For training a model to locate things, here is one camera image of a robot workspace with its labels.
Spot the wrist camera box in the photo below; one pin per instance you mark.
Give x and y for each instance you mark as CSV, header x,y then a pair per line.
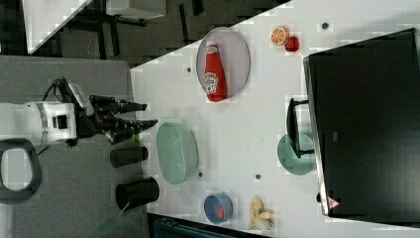
x,y
79,95

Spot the black cylinder large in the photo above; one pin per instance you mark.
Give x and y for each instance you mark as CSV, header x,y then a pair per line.
x,y
137,193

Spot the red strawberry toy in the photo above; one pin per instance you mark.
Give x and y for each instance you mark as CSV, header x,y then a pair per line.
x,y
292,44

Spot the grey round plate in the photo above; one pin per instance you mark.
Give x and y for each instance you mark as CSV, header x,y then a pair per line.
x,y
234,55

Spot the green mug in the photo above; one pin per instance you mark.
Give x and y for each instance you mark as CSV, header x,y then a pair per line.
x,y
297,165

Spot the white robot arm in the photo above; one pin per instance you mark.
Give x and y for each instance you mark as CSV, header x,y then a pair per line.
x,y
27,127

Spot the red ketchup bottle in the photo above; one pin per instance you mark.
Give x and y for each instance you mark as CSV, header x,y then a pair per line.
x,y
215,84

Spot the blue bowl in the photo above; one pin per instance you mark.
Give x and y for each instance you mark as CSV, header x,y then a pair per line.
x,y
213,201

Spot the green marker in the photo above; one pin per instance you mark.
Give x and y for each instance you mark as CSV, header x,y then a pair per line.
x,y
134,139

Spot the black toaster oven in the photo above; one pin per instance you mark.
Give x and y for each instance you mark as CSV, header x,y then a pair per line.
x,y
364,107

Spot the black cylinder small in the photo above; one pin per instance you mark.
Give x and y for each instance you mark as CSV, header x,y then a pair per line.
x,y
127,156

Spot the orange slice toy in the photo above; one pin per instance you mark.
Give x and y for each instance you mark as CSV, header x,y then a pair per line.
x,y
279,36

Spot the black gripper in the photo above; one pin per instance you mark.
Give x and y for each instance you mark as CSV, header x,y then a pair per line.
x,y
94,119

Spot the peeled banana toy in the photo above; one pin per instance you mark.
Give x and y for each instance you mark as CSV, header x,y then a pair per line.
x,y
260,218

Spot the red toy in bowl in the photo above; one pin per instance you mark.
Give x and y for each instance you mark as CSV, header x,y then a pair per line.
x,y
220,213

